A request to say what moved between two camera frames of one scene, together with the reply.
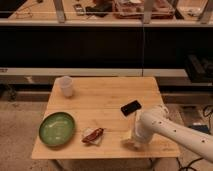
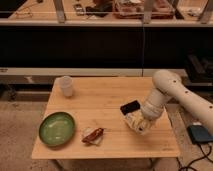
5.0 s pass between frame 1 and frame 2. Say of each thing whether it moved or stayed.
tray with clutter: stayed
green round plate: stayed
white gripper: moved
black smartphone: stayed
